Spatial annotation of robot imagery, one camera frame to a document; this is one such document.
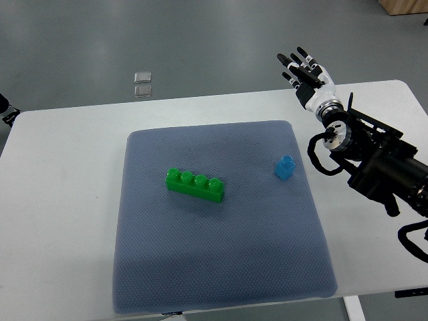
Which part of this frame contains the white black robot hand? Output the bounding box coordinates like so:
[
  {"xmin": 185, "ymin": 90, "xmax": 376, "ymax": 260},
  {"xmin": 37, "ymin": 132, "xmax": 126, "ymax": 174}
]
[{"xmin": 277, "ymin": 47, "xmax": 337, "ymax": 113}]

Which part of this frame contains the small blue block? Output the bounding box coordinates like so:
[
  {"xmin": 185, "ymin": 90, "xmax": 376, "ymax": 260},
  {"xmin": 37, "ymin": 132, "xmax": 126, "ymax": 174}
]
[{"xmin": 274, "ymin": 155, "xmax": 296, "ymax": 181}]

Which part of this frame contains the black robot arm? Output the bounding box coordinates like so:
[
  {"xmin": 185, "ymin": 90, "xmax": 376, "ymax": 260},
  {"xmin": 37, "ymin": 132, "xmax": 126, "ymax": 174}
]
[{"xmin": 308, "ymin": 100, "xmax": 427, "ymax": 217}]

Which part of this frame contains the long green block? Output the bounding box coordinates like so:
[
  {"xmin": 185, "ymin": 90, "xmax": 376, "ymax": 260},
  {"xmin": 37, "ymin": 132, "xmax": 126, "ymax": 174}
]
[{"xmin": 165, "ymin": 168, "xmax": 225, "ymax": 203}]

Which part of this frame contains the wooden furniture corner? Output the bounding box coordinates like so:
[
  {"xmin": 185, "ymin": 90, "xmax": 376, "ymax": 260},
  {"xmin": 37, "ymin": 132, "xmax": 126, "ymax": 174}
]
[{"xmin": 378, "ymin": 0, "xmax": 428, "ymax": 16}]

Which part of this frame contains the blue-grey foam mat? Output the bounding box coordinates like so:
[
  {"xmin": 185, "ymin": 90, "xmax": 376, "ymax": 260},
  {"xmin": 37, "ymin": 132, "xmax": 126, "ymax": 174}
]
[{"xmin": 113, "ymin": 120, "xmax": 337, "ymax": 314}]

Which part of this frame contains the upper floor socket plate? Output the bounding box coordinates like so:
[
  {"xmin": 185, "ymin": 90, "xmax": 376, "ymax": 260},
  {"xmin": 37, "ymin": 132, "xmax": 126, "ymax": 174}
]
[{"xmin": 134, "ymin": 71, "xmax": 152, "ymax": 84}]

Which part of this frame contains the white table leg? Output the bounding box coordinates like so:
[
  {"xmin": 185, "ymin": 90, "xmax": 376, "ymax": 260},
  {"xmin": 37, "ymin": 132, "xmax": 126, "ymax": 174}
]
[{"xmin": 343, "ymin": 296, "xmax": 366, "ymax": 321}]

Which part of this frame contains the black table control panel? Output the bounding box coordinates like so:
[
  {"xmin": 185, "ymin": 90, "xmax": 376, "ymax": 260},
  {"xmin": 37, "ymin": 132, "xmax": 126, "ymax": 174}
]
[{"xmin": 395, "ymin": 288, "xmax": 428, "ymax": 298}]

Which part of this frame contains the dark object at left edge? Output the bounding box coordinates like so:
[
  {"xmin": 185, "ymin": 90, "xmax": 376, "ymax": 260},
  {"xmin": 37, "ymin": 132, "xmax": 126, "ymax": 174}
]
[{"xmin": 0, "ymin": 94, "xmax": 21, "ymax": 127}]

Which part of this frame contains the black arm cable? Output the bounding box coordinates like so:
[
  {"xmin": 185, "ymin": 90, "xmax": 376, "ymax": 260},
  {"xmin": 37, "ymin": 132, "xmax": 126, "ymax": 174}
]
[{"xmin": 308, "ymin": 132, "xmax": 347, "ymax": 175}]

